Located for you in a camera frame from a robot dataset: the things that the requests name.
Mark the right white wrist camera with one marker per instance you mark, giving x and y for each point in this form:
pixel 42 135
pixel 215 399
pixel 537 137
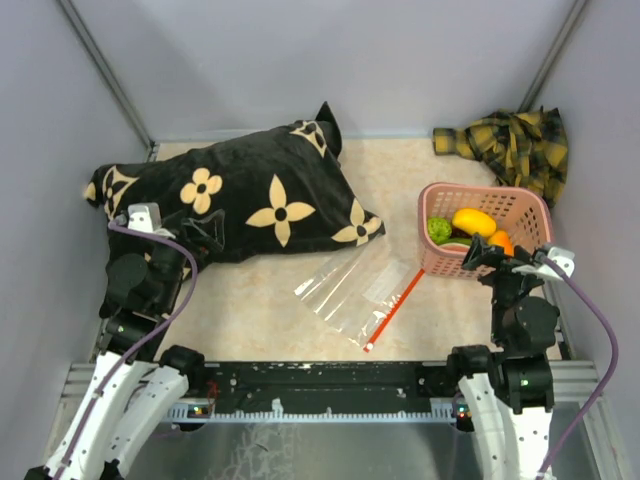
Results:
pixel 549 262

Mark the pink plastic basket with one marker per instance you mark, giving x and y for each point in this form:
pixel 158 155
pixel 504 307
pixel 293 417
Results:
pixel 521 213

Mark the black floral pillow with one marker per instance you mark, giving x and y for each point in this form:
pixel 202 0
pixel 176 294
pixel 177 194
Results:
pixel 282 190

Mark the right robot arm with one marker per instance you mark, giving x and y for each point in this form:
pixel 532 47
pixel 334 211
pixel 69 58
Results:
pixel 509 392

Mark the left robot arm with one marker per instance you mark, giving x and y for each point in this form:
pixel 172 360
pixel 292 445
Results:
pixel 130 393

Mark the watermelon slice toy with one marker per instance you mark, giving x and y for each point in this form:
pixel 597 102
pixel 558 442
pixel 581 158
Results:
pixel 456 244

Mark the yellow plaid cloth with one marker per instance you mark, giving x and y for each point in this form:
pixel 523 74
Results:
pixel 527 150

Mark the orange toy fruit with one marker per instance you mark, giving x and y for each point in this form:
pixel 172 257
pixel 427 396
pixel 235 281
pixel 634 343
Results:
pixel 501 239

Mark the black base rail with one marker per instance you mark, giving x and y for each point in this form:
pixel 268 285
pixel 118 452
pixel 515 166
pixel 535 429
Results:
pixel 371 387

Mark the clear zip top bag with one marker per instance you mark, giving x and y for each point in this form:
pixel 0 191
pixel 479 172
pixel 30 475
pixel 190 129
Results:
pixel 359 291

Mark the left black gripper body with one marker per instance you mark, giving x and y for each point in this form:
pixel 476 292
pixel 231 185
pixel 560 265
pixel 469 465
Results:
pixel 170 261

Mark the yellow toy mango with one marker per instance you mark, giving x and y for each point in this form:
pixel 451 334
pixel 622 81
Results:
pixel 473 221

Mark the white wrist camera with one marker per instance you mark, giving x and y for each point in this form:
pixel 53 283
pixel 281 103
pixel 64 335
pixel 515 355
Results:
pixel 549 262
pixel 146 218

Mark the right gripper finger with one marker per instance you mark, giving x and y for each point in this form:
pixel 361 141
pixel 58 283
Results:
pixel 482 254
pixel 521 257

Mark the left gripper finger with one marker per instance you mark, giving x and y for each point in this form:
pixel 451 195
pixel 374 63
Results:
pixel 195 237
pixel 211 230

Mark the green bumpy toy fruit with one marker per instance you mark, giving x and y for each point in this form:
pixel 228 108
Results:
pixel 439 230

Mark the dark red toy fruit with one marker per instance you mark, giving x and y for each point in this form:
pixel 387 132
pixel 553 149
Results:
pixel 460 234

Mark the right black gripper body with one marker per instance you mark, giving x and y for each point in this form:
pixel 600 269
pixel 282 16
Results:
pixel 509 286

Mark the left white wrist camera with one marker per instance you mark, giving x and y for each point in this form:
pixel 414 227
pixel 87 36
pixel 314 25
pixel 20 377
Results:
pixel 146 218

